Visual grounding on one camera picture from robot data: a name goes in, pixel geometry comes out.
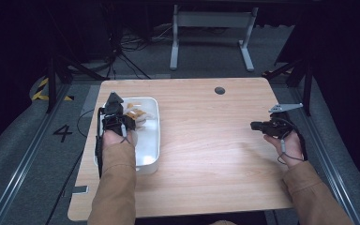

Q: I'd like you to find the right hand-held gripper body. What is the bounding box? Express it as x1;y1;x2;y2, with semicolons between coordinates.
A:
262;102;304;140

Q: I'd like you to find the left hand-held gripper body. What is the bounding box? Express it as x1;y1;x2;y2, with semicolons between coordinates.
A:
100;91;137;137

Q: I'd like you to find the white plastic bin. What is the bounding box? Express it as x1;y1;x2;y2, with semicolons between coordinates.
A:
93;97;161;175

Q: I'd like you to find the person's left hand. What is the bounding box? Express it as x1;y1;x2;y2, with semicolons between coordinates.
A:
102;129;139;151

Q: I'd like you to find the person's right hand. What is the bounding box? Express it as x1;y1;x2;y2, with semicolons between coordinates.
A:
263;130;305;169

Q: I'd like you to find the orange patterned sock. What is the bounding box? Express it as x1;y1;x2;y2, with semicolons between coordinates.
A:
126;102;147;120

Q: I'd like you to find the black metal stand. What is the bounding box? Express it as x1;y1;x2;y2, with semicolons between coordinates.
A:
44;54;109;114
262;57;314;117

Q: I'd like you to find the yellow black hazard tape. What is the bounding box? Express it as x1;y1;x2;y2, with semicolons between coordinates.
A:
31;77;75;102

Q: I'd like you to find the person's tan jacket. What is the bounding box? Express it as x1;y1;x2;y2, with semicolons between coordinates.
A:
208;219;237;225

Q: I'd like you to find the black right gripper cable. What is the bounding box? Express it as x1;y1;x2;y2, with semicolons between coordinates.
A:
279;115;309;162

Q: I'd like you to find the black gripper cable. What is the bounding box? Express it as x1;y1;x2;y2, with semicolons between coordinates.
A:
279;115;309;162
95;107;106;180

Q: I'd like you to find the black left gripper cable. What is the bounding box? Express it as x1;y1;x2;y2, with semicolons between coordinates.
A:
95;107;106;180

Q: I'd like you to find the bundle of floor cables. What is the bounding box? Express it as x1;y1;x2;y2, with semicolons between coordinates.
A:
116;24;173;53

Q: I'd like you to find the grey metal desk frame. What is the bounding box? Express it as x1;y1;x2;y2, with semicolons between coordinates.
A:
169;4;260;72

